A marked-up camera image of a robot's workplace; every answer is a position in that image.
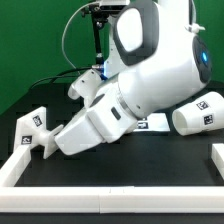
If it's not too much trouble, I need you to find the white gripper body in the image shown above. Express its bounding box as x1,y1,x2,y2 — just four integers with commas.
55,89,137,155

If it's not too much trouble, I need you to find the white lamp base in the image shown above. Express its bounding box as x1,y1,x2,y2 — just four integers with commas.
13,106,63,159

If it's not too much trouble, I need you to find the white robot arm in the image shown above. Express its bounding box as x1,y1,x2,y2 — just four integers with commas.
55,0,211,155

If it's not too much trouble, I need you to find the white lamp shade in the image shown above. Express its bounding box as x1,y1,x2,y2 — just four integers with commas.
172,92,224,136

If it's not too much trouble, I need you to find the white marker sheet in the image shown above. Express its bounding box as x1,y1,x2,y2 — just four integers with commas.
134,113,170,132

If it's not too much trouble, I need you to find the black cable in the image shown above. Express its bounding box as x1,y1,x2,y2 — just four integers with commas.
28,66,98,92

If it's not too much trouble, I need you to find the white front fence wall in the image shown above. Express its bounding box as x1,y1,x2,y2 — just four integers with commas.
0,187,224,213

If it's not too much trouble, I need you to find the grey cable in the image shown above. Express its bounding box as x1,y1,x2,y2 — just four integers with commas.
61,0,101,83

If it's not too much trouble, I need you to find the black camera stand pole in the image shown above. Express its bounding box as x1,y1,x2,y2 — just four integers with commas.
80,3,110,68

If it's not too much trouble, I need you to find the white left fence wall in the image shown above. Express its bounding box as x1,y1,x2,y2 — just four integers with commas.
0,146,31,188

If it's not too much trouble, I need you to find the black camera on stand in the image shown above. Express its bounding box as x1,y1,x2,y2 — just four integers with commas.
99,0,130,14

